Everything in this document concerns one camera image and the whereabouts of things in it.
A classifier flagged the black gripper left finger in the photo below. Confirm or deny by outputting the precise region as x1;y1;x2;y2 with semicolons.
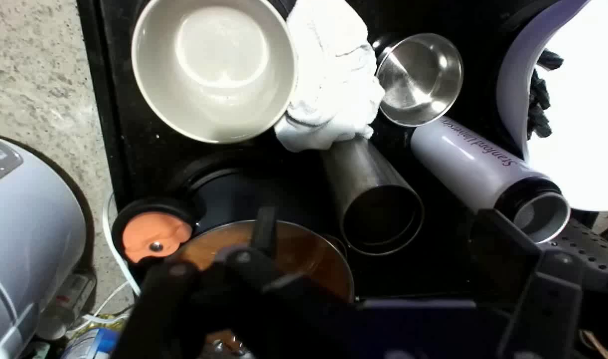
112;248;285;359

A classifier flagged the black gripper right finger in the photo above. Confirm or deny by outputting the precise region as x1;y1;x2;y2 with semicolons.
471;208;584;359

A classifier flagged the black electric stove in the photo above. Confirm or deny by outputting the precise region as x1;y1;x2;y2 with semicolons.
76;0;608;359

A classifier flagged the black perforated plate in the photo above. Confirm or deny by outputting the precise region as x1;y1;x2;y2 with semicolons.
548;218;608;296

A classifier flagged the orange round disc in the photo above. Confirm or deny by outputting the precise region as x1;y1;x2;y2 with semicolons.
110;198;202;268

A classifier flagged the blue capped plastic bottle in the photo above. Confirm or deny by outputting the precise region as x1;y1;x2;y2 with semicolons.
62;326;124;359

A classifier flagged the white insulated bottle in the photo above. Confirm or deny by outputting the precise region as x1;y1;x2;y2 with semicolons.
409;116;574;246

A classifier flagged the grey rounded appliance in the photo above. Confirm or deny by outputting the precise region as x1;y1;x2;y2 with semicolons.
0;132;96;348

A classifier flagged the stainless steel tumbler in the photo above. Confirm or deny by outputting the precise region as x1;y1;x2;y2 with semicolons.
321;138;427;258

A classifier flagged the large white mixing bowl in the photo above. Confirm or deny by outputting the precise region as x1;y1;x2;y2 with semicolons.
497;0;608;216

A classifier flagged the black knobbly object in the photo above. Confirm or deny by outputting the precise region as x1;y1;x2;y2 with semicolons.
524;48;566;142

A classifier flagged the grey-white round bowl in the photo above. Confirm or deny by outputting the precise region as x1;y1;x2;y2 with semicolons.
130;0;299;146

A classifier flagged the white crumpled cloth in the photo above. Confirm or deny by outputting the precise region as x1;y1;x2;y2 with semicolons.
273;0;387;154

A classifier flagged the white cable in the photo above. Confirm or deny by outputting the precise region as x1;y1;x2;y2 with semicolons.
82;192;144;338

